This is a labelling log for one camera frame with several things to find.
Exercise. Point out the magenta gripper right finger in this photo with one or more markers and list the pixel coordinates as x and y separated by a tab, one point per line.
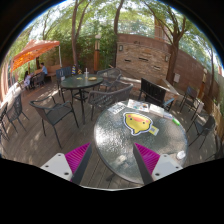
153	166

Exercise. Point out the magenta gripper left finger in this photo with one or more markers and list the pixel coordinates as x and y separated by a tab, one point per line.
70	166

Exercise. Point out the yellow chick mouse pad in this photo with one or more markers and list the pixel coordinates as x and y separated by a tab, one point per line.
137	123

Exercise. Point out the green marker pen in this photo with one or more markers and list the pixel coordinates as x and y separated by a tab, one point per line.
176	121

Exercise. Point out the round glass patio table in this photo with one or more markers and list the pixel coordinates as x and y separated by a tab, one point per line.
114	141

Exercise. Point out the white book on table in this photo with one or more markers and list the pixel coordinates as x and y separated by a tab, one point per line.
156	110

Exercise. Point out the grey metal chair left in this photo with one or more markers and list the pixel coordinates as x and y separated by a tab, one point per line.
53	115

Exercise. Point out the grey metal chair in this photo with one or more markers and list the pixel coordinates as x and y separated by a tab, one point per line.
203	129
53	115
120	91

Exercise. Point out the printed booklet on table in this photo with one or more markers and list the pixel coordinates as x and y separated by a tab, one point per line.
138	105

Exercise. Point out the grey metal chair right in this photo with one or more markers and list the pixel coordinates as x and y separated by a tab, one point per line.
203	129

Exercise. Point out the grey metal chair near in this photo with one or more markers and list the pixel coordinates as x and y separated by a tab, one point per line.
120	91

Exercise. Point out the black chair behind table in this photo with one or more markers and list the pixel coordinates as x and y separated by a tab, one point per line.
155	94

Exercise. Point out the dark chair far right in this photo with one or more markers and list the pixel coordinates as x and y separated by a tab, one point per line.
190	99

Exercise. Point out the grey chair far left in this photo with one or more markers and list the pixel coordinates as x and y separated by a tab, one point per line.
14	112

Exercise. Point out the round green far table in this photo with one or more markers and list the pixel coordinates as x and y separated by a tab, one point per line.
78	86

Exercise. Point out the yellow plate on far table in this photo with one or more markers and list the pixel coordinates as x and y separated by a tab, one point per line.
92	79

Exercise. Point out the blue chair far table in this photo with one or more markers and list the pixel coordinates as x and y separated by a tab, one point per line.
61	74

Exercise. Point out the grey chair behind far table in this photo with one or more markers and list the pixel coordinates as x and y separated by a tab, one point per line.
109	76

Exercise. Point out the seated person white shirt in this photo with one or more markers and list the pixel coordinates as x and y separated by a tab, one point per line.
27	79

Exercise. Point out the seated person blue shirt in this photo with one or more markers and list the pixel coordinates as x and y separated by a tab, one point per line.
44	69

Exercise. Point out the orange patio umbrella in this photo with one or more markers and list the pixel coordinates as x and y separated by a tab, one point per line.
32	50

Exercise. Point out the wooden lamp post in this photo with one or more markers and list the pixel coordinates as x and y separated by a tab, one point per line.
97	52

